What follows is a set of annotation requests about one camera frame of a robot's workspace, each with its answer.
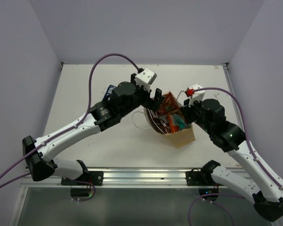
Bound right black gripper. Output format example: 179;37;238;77
180;96;213;134

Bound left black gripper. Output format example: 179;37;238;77
120;73;164;117

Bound small red snack packet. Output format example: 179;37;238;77
158;92;179;115

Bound red Doritos chip bag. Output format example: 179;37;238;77
150;111;170;130

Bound brown paper bag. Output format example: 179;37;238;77
140;101;196;148

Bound teal Fox's candy bag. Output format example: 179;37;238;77
173;114;187;130

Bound brown chip bag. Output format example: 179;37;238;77
143;108;170;135

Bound orange snack packet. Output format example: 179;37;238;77
167;113;179;133

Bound blue snack bag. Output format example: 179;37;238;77
104;85;116;98

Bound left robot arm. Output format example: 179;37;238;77
22;68;164;185

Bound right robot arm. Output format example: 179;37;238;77
181;99;283;222

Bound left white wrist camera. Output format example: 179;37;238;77
134;68;157;93

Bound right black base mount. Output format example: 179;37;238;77
185;168;219;195

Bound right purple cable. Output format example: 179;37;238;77
187;87;283;226

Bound purple cable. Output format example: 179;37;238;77
0;53;142;202
187;87;283;226

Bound aluminium front rail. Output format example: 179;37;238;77
21;168;254;188

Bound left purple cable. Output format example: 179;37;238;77
0;53;142;202

